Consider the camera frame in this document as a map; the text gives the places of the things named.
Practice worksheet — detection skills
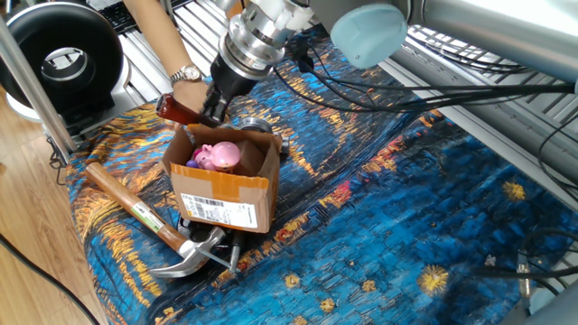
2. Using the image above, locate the open cardboard box orange tape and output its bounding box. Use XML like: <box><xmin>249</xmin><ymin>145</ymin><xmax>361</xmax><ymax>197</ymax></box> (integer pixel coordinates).
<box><xmin>162</xmin><ymin>121</ymin><xmax>284</xmax><ymax>235</ymax></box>

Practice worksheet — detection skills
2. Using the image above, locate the silver lever pivot bracket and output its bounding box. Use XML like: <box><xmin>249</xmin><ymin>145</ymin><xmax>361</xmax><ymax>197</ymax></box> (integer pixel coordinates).
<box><xmin>225</xmin><ymin>116</ymin><xmax>290</xmax><ymax>157</ymax></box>

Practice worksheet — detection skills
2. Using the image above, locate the claw hammer with wooden handle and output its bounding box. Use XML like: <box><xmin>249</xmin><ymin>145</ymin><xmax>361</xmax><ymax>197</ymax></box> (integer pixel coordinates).
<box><xmin>84</xmin><ymin>162</ymin><xmax>227</xmax><ymax>279</ymax></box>

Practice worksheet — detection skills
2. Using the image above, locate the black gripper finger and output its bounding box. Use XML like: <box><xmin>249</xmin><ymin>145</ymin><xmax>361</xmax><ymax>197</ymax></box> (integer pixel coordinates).
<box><xmin>201</xmin><ymin>84</ymin><xmax>219</xmax><ymax>119</ymax></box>
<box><xmin>210</xmin><ymin>90</ymin><xmax>231</xmax><ymax>125</ymax></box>

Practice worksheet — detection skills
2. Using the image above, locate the blue starry night tablecloth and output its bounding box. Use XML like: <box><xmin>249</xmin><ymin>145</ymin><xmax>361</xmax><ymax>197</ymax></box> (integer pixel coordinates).
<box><xmin>65</xmin><ymin>24</ymin><xmax>578</xmax><ymax>325</ymax></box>

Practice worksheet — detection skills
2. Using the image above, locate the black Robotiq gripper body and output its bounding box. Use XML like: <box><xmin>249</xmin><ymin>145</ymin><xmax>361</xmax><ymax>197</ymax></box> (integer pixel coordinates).
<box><xmin>210</xmin><ymin>52</ymin><xmax>263</xmax><ymax>98</ymax></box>

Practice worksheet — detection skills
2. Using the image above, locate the black floor cable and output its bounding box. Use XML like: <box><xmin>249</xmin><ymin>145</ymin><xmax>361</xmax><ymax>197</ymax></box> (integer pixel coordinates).
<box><xmin>0</xmin><ymin>234</ymin><xmax>100</xmax><ymax>325</ymax></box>

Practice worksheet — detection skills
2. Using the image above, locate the steel axle rod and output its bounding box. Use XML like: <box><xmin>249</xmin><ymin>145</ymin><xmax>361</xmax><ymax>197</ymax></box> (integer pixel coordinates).
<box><xmin>228</xmin><ymin>230</ymin><xmax>245</xmax><ymax>274</ymax></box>

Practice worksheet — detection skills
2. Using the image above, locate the person's bare forearm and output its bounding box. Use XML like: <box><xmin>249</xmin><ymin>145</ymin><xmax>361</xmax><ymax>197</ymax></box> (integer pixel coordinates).
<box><xmin>122</xmin><ymin>0</ymin><xmax>195</xmax><ymax>78</ymax></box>

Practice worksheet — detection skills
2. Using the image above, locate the steel lever with red-brown handle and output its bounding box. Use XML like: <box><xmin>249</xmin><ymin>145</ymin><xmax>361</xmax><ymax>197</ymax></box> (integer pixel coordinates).
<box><xmin>155</xmin><ymin>93</ymin><xmax>222</xmax><ymax>129</ymax></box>

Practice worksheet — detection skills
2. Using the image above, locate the pink pig toy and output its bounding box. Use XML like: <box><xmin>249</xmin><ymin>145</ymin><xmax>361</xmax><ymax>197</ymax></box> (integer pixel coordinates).
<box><xmin>185</xmin><ymin>140</ymin><xmax>242</xmax><ymax>175</ymax></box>

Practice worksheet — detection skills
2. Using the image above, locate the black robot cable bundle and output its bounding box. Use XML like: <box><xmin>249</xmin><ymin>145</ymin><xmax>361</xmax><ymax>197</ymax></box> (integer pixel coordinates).
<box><xmin>273</xmin><ymin>26</ymin><xmax>578</xmax><ymax>114</ymax></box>

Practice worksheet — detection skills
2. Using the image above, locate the black keyboard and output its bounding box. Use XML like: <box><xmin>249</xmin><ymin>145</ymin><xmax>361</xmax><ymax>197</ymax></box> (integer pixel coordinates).
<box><xmin>97</xmin><ymin>0</ymin><xmax>191</xmax><ymax>33</ymax></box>

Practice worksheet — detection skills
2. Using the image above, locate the aluminium profile frame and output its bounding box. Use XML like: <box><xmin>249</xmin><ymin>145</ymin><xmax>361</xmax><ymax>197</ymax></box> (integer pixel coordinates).
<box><xmin>0</xmin><ymin>0</ymin><xmax>578</xmax><ymax>213</ymax></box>

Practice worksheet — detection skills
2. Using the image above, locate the silver wristwatch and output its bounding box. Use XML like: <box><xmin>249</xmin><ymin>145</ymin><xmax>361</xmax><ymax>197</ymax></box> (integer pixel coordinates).
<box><xmin>169</xmin><ymin>63</ymin><xmax>203</xmax><ymax>87</ymax></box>

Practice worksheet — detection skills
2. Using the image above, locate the black round ring fan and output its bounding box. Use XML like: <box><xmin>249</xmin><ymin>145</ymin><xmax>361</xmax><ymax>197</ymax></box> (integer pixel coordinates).
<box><xmin>0</xmin><ymin>2</ymin><xmax>132</xmax><ymax>125</ymax></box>

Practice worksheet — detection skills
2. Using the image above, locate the person's bare hand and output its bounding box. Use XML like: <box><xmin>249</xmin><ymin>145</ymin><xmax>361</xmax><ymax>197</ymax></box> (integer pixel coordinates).
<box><xmin>172</xmin><ymin>79</ymin><xmax>213</xmax><ymax>114</ymax></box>

